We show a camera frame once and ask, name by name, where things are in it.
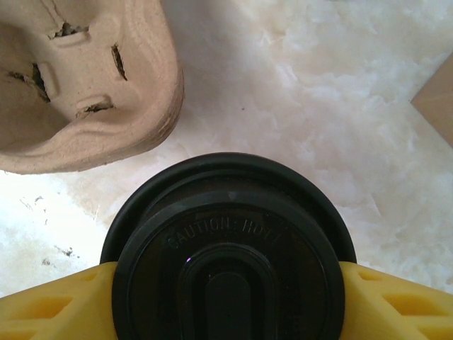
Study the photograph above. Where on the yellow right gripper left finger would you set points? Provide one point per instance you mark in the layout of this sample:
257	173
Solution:
53	308

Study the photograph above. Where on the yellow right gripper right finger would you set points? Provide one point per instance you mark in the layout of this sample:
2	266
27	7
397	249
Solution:
396	308

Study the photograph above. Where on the black plastic cup lid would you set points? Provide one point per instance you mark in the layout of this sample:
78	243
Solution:
226	255

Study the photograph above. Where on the brown cardboard napkin tray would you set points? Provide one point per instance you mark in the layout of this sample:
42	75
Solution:
439	106

